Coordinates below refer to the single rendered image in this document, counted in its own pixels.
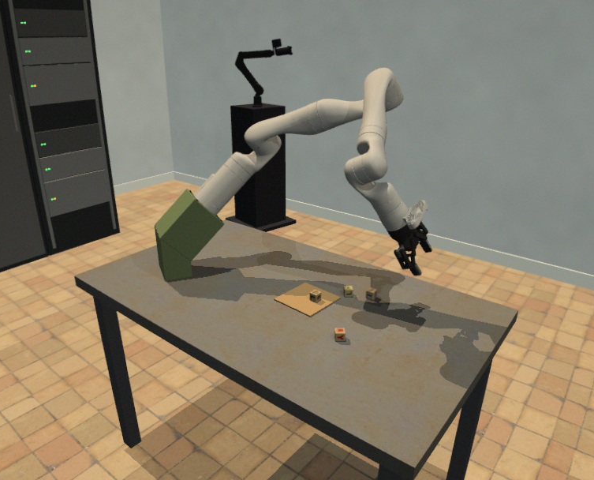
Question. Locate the tan flat mat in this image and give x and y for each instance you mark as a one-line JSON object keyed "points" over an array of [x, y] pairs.
{"points": [[298, 299]]}

